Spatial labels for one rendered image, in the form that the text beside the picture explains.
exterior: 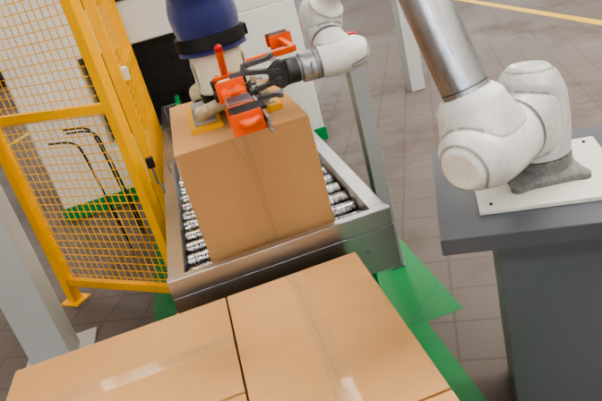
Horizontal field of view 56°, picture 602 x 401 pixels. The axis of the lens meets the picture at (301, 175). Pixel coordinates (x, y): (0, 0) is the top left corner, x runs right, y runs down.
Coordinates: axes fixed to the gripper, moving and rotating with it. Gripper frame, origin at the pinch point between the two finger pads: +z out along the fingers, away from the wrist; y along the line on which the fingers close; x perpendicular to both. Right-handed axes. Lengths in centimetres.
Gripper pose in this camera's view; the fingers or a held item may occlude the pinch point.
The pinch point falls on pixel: (230, 88)
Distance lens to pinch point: 164.2
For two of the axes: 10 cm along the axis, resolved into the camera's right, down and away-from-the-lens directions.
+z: -9.4, 3.0, -1.3
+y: 2.3, 8.9, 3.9
